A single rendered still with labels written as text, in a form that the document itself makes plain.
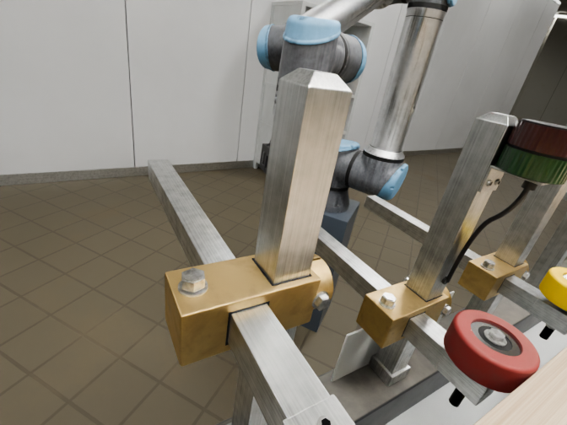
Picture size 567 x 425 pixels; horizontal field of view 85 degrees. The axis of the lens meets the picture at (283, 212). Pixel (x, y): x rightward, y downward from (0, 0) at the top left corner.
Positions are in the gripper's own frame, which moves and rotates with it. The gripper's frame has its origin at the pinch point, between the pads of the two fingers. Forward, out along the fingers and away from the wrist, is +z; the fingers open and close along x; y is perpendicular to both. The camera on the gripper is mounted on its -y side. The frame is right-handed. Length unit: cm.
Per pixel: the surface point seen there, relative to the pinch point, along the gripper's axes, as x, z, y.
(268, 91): -118, 9, 234
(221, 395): 2, 83, 13
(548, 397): 1.4, -9.1, -47.4
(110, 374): 36, 84, 37
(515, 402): 5.0, -9.0, -46.2
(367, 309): 4.7, -3.7, -29.9
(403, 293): -0.8, -5.5, -30.5
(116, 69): 12, 5, 234
